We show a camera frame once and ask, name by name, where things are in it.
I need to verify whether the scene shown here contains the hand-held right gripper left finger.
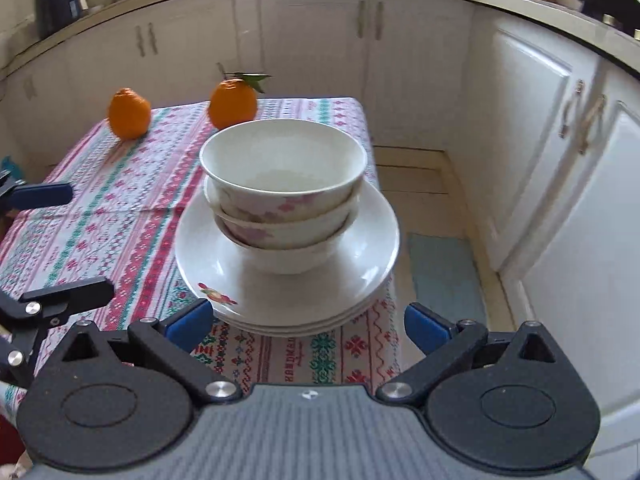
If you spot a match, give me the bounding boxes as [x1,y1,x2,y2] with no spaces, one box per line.
[61,299,245,403]

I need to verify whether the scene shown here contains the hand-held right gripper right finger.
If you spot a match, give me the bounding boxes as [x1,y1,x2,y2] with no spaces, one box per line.
[376,302,557,403]

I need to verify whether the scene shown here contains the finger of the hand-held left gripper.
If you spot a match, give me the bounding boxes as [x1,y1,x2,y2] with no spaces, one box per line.
[0,276,116,388]
[0,170,74,218]

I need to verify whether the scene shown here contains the white plate fruit print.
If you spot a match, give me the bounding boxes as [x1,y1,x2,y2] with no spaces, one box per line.
[197,290,393,339]
[175,180,401,323]
[185,275,397,332]

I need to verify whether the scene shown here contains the plain white bowl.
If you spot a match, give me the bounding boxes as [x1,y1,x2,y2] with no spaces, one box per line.
[215,210,351,276]

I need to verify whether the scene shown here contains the white bowl pink flowers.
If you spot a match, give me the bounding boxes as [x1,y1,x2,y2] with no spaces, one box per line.
[204,177,361,251]
[199,120,368,211]

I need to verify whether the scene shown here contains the light blue floor mat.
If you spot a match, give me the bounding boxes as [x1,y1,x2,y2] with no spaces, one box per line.
[407,234,488,328]

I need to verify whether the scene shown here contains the patterned tablecloth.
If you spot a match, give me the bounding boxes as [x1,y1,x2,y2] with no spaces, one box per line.
[0,96,401,411]

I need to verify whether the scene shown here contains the bumpy orange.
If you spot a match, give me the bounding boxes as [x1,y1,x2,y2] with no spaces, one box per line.
[108,88,152,141]

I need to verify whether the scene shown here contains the dark blue air fryer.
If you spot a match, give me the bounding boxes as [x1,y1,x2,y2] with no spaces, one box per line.
[34,0,85,40]

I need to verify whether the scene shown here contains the orange with leaf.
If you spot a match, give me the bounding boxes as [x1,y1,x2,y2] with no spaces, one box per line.
[207,72,273,131]

